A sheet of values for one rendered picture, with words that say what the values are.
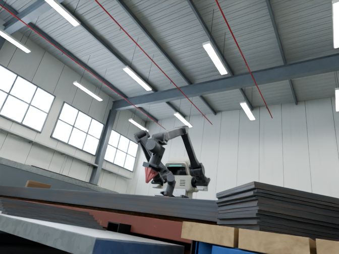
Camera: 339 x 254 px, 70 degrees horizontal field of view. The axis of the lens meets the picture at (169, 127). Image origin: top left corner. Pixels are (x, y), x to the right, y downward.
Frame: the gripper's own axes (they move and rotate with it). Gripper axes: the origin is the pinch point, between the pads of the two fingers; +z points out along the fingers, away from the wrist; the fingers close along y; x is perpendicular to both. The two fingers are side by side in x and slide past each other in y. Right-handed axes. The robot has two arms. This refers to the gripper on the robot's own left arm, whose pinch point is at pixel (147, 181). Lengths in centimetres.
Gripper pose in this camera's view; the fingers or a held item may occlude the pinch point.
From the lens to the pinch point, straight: 128.8
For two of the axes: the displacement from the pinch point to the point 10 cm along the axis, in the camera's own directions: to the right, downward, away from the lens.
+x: 5.6, 4.3, 7.0
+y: 7.5, 0.9, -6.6
